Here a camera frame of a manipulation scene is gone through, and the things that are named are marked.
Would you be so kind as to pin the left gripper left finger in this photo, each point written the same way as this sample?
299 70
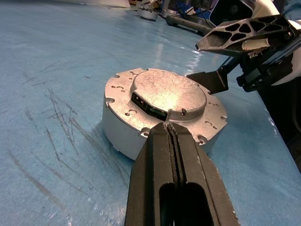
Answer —
150 176

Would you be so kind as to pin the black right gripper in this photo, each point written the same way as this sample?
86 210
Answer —
263 75

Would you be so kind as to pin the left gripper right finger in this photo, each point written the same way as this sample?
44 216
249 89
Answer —
202 179

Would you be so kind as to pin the silver motor housing with windings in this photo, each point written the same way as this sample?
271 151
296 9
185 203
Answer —
122 139

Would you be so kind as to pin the grey round motor rotor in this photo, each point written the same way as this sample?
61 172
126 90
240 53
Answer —
164 89

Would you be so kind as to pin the grey round part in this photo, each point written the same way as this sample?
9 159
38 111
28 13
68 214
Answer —
148 15

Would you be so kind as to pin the dark grey metal bar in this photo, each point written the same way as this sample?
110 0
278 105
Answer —
185 23

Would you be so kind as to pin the blue plastic table cover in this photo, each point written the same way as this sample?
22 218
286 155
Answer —
58 58

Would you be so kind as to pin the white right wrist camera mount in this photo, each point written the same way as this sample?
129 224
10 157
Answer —
265 8

